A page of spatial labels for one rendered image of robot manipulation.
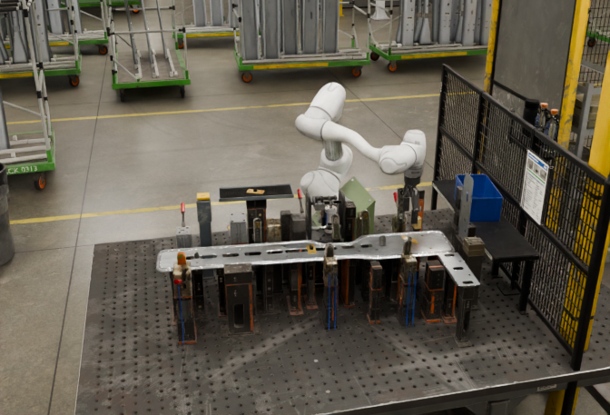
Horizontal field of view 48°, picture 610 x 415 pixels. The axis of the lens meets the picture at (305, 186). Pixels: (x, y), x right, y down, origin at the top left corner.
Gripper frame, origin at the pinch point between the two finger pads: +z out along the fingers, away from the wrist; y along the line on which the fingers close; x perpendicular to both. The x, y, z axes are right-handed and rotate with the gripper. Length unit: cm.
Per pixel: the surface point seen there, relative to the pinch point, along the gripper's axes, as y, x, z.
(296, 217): -19, -51, 7
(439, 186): -56, 34, 12
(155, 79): -608, -158, 86
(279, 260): 8, -63, 14
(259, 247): -5, -71, 14
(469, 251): 16.9, 24.0, 11.9
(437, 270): 23.3, 6.7, 16.7
